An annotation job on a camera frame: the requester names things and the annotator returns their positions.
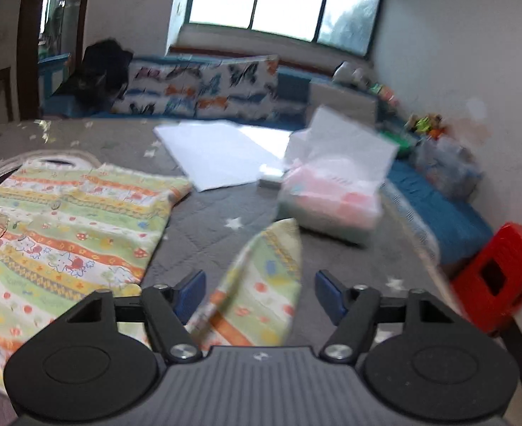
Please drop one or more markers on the grey cushion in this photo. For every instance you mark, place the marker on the grey cushion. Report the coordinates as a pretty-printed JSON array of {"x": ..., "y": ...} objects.
[{"x": 353, "y": 104}]

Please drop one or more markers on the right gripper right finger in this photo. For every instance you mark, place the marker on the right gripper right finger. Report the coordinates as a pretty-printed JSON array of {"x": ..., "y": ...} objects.
[{"x": 352, "y": 311}]

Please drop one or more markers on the small colourful plush toys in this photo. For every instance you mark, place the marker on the small colourful plush toys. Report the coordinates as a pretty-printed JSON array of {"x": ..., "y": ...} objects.
[{"x": 429, "y": 125}]

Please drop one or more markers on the butterfly pillow right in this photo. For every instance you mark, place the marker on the butterfly pillow right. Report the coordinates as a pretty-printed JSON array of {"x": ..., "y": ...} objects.
[{"x": 243, "y": 88}]

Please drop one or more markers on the butterfly pillow left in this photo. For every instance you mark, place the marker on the butterfly pillow left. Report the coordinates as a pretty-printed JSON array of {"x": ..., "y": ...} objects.
[{"x": 165, "y": 90}]

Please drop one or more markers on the black backpack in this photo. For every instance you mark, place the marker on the black backpack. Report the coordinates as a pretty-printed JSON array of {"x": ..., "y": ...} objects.
[{"x": 102, "y": 76}]

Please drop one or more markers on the small grey box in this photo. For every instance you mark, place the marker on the small grey box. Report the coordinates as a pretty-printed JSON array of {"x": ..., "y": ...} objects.
[{"x": 270, "y": 176}]

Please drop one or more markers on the window with green frame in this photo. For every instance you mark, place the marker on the window with green frame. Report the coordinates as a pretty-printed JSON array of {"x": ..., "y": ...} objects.
[{"x": 347, "y": 25}]

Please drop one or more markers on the pink tissue pack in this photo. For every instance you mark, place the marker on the pink tissue pack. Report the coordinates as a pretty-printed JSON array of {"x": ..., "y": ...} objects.
[{"x": 334, "y": 171}]

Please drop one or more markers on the clear plastic storage box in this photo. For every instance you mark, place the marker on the clear plastic storage box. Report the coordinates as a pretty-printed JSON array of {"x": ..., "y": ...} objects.
[{"x": 448, "y": 166}]

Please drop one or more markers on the white paper sheet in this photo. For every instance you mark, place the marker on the white paper sheet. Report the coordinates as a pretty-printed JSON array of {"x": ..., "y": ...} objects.
[{"x": 220, "y": 153}]

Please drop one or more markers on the panda plush toy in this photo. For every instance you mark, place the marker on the panda plush toy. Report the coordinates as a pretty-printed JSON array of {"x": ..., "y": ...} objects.
[{"x": 349, "y": 74}]

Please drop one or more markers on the red plastic stool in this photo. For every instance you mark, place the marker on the red plastic stool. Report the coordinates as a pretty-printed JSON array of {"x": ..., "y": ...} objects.
[{"x": 489, "y": 288}]

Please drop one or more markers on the blue sofa bench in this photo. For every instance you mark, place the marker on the blue sofa bench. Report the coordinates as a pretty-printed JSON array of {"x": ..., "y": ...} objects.
[{"x": 452, "y": 230}]

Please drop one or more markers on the butterfly pillow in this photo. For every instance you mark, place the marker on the butterfly pillow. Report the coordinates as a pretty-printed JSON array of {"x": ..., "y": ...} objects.
[
  {"x": 243, "y": 88},
  {"x": 165, "y": 90}
]

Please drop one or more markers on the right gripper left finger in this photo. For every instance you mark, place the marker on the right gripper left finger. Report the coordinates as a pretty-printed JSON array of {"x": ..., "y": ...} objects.
[{"x": 167, "y": 309}]

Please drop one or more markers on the colourful patterned child's garment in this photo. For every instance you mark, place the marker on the colourful patterned child's garment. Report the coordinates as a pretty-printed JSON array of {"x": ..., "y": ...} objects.
[{"x": 67, "y": 231}]

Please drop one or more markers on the blue white small cabinet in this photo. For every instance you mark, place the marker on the blue white small cabinet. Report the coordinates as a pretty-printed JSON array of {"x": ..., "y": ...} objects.
[{"x": 53, "y": 71}]

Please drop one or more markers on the green plastic bowl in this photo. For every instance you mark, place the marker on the green plastic bowl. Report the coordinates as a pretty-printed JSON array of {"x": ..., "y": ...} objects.
[{"x": 405, "y": 147}]

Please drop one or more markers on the round induction cooktop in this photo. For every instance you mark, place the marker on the round induction cooktop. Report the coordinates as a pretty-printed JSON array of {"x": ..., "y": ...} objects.
[{"x": 68, "y": 158}]

